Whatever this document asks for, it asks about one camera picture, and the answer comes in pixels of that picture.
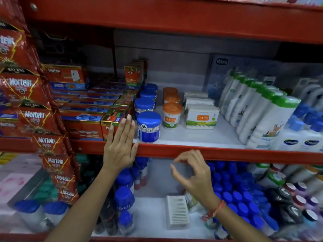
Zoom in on hanging strip of red packets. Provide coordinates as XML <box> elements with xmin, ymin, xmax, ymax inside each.
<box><xmin>0</xmin><ymin>0</ymin><xmax>82</xmax><ymax>206</ymax></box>

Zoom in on row of white green-capped bottles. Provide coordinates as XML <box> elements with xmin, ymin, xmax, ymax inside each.
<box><xmin>218</xmin><ymin>69</ymin><xmax>302</xmax><ymax>150</ymax></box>

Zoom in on clear box of white buds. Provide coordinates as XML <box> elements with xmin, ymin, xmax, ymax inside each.
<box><xmin>165</xmin><ymin>195</ymin><xmax>191</xmax><ymax>230</ymax></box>

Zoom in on row of white banded bottles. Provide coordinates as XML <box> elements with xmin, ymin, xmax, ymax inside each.
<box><xmin>248</xmin><ymin>162</ymin><xmax>323</xmax><ymax>195</ymax></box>

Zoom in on row of red green boxes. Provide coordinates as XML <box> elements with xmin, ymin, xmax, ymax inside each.
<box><xmin>111</xmin><ymin>58</ymin><xmax>148</xmax><ymax>116</ymax></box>

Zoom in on cluster of purple-capped small bottles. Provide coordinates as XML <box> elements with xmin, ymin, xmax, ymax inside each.
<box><xmin>283</xmin><ymin>182</ymin><xmax>323</xmax><ymax>229</ymax></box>

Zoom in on white handled bottles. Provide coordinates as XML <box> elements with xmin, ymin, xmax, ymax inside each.
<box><xmin>292</xmin><ymin>77</ymin><xmax>323</xmax><ymax>112</ymax></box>

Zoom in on small clear bottle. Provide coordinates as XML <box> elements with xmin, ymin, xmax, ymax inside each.
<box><xmin>184</xmin><ymin>190</ymin><xmax>200</xmax><ymax>213</ymax></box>

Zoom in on pale blue cardboard box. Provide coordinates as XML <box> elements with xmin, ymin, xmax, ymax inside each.
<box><xmin>203</xmin><ymin>54</ymin><xmax>323</xmax><ymax>99</ymax></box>

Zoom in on group of dark blue-capped bottles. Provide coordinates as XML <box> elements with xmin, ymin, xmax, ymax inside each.
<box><xmin>93</xmin><ymin>156</ymin><xmax>152</xmax><ymax>236</ymax></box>

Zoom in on white pink printed packet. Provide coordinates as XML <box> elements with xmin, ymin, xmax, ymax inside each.
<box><xmin>0</xmin><ymin>158</ymin><xmax>47</xmax><ymax>208</ymax></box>

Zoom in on orange thread bracelet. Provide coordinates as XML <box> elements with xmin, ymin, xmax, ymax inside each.
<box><xmin>202</xmin><ymin>200</ymin><xmax>227</xmax><ymax>221</ymax></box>

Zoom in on cluster of small blue-capped bottles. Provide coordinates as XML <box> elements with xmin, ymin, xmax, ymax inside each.
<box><xmin>206</xmin><ymin>161</ymin><xmax>280</xmax><ymax>233</ymax></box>

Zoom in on cluster of green-capped bottles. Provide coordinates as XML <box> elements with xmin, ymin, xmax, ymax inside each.
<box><xmin>32</xmin><ymin>154</ymin><xmax>102</xmax><ymax>205</ymax></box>

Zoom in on red green small carton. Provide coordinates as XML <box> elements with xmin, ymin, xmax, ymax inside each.
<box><xmin>101</xmin><ymin>109</ymin><xmax>128</xmax><ymax>141</ymax></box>

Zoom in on white cotton bud box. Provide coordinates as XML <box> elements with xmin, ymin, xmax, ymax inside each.
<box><xmin>183</xmin><ymin>91</ymin><xmax>209</xmax><ymax>99</ymax></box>
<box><xmin>186</xmin><ymin>104</ymin><xmax>220</xmax><ymax>130</ymax></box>
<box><xmin>185</xmin><ymin>97</ymin><xmax>215</xmax><ymax>109</ymax></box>

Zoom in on person's left forearm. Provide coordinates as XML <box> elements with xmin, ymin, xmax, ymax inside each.
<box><xmin>44</xmin><ymin>167</ymin><xmax>127</xmax><ymax>242</ymax></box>

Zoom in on person's right hand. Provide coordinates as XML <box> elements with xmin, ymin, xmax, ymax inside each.
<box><xmin>171</xmin><ymin>150</ymin><xmax>223</xmax><ymax>210</ymax></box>

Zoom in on large blue-lidded plastic jar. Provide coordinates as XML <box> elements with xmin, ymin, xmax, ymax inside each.
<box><xmin>13</xmin><ymin>199</ymin><xmax>43</xmax><ymax>233</ymax></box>
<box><xmin>42</xmin><ymin>201</ymin><xmax>69</xmax><ymax>230</ymax></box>

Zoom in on stack of red flat boxes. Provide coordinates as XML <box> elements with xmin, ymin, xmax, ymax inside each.
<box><xmin>42</xmin><ymin>64</ymin><xmax>127</xmax><ymax>141</ymax></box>

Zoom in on person's right forearm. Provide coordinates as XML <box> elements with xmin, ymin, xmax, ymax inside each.
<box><xmin>209</xmin><ymin>200</ymin><xmax>272</xmax><ymax>242</ymax></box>

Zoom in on red purple packet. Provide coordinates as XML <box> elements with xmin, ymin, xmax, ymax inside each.
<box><xmin>0</xmin><ymin>89</ymin><xmax>24</xmax><ymax>138</ymax></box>

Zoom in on white blue-capped lotion bottle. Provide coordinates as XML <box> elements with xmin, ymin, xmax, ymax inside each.
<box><xmin>293</xmin><ymin>103</ymin><xmax>311</xmax><ymax>122</ymax></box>
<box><xmin>300</xmin><ymin>120</ymin><xmax>323</xmax><ymax>153</ymax></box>
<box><xmin>304</xmin><ymin>111</ymin><xmax>323</xmax><ymax>126</ymax></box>
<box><xmin>271</xmin><ymin>120</ymin><xmax>304</xmax><ymax>152</ymax></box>

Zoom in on black pump bottle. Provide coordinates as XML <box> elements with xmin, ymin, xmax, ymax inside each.
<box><xmin>278</xmin><ymin>204</ymin><xmax>304</xmax><ymax>225</ymax></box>
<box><xmin>268</xmin><ymin>187</ymin><xmax>294</xmax><ymax>205</ymax></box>

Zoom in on red metal shelf beam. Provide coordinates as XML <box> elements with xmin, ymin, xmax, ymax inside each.
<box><xmin>0</xmin><ymin>137</ymin><xmax>323</xmax><ymax>166</ymax></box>
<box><xmin>20</xmin><ymin>0</ymin><xmax>323</xmax><ymax>45</ymax></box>

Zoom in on person's left hand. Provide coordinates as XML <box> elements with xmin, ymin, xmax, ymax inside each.
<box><xmin>103</xmin><ymin>114</ymin><xmax>139</xmax><ymax>174</ymax></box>

